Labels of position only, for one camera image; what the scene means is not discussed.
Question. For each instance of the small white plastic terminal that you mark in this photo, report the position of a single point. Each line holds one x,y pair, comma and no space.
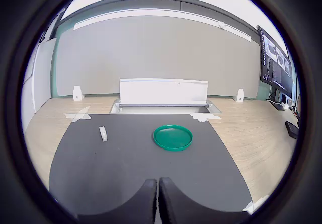
103,134

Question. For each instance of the round green lid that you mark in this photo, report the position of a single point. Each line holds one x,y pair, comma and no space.
173,138

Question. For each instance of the dark grey mat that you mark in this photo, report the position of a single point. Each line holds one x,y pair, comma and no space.
125,158

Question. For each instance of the white tape piece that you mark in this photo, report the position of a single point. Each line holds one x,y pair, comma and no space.
205,117
79,115
254,205

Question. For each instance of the black keyboard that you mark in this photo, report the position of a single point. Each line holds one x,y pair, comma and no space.
291,129

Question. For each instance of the grey partition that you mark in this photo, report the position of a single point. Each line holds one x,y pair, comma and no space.
151,53

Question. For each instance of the white partition panel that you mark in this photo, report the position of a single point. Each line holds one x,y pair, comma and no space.
27,100
44,78

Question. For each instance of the black computer monitor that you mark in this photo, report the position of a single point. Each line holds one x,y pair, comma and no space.
274,65

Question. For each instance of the small white bracket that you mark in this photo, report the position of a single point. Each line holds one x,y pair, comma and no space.
239,95
77,94

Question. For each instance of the white partition top rail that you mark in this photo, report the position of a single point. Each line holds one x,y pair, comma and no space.
151,13

